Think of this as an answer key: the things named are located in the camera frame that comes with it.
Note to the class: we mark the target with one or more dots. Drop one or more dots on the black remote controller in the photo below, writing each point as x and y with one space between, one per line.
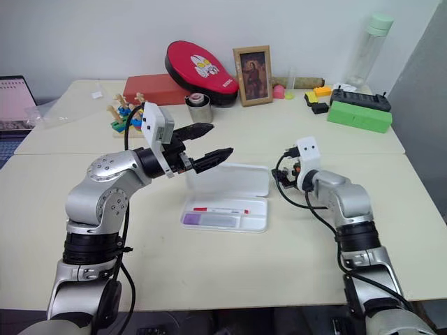
361 99

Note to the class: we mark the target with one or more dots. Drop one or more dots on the green rectangular box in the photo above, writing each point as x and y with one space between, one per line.
359 117

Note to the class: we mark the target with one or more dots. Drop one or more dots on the brown rolled scroll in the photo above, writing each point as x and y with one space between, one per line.
309 81

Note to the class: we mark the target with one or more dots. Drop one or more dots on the silver metal cup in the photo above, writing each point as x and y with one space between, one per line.
199 112

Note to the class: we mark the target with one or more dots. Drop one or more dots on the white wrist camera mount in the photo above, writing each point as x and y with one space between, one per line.
151 120
309 153

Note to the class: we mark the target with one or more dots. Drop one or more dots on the thick purple capped marker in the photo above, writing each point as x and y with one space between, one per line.
192 220

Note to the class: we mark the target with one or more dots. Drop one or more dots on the red oval cartoon print pad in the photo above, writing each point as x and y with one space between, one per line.
199 66

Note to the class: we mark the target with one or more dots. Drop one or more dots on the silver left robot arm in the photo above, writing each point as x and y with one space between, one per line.
115 167

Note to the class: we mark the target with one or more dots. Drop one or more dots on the orange block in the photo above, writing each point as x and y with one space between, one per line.
322 91

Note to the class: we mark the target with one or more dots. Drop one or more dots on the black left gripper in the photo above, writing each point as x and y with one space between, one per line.
176 158

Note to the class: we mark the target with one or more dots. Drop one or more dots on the red rectangular box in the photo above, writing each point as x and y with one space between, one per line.
150 89

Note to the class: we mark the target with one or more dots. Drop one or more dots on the small clear tube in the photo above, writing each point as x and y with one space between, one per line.
292 78

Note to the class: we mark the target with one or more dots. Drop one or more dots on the crumpled white paper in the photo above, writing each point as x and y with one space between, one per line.
345 87

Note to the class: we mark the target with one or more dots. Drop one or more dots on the yellow block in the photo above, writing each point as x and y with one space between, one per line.
311 97

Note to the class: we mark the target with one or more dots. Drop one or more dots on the red white item in cup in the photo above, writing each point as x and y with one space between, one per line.
198 97

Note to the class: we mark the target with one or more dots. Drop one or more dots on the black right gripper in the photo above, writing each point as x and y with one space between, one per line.
292 174

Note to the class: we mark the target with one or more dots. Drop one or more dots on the wooden framed portrait picture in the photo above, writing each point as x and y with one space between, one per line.
253 75

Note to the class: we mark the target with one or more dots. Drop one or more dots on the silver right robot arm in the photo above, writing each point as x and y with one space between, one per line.
349 199

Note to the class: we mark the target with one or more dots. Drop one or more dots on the black block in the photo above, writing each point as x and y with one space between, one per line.
320 108

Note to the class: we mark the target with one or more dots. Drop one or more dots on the open laptop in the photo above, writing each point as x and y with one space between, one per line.
14 101

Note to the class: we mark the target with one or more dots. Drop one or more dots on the red capped white marker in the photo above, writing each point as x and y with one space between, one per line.
220 210

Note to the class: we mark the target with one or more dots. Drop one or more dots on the clear plastic bag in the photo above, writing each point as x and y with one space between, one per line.
73 108

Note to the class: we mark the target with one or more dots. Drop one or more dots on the wooden peg stacking toy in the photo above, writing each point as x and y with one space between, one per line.
120 117

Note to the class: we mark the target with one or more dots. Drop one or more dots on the small yellow-green toy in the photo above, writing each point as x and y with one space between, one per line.
290 95

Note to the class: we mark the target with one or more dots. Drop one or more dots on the white pencil case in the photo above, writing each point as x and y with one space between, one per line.
230 179

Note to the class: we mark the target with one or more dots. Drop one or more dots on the clear bottle with green lid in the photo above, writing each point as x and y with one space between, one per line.
368 52

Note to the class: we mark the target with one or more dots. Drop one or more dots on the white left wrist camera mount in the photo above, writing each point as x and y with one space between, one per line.
151 120

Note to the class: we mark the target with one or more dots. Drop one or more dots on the small pink toy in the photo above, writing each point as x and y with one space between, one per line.
279 92

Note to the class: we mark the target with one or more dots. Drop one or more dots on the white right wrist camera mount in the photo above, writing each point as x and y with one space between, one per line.
309 153

